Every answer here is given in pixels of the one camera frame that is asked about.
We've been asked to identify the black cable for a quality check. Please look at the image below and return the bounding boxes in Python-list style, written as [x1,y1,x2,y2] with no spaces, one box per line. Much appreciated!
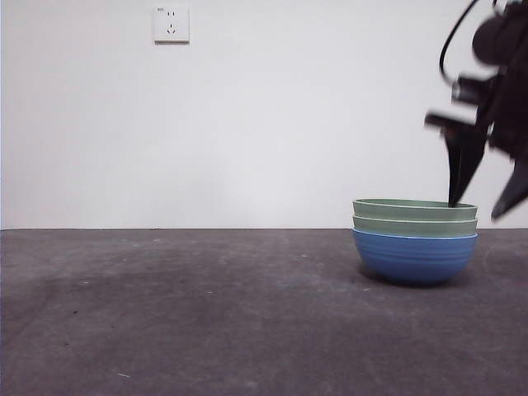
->
[438,0,482,83]

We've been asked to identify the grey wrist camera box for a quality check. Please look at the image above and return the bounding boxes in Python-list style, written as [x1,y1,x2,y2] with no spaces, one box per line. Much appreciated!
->
[451,73,496,104]

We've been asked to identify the white wall socket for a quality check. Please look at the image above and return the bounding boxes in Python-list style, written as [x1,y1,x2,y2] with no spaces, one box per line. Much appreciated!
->
[153,5,191,45]

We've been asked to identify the blue ribbed bowl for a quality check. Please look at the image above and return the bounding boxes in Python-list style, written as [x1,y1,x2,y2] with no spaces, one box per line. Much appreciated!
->
[352,229,480,288]

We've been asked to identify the green ribbed bowl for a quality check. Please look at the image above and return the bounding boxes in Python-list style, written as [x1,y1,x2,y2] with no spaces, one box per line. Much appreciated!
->
[352,197,479,223]
[352,214,479,240]

